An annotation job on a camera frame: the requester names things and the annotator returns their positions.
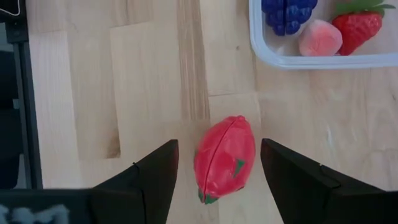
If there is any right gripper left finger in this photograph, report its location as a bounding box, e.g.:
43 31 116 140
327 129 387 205
91 139 180 224

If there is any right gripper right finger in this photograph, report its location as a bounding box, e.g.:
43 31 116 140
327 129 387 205
261 138 398 224

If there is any red dragon fruit toy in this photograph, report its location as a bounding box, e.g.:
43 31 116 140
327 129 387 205
194 114 256 205

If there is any small pink peach toy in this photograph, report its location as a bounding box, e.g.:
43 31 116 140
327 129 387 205
298 19 343 57

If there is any red strawberry toy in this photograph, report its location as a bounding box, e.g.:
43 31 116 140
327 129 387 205
331 0 396 56

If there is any purple grape bunch toy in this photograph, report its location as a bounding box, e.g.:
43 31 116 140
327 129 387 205
261 0 318 37

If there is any clear plastic tupperware container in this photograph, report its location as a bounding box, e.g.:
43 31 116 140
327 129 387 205
248 0 398 70

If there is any black metal table frame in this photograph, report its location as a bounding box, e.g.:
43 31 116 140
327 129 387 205
0 0 44 190

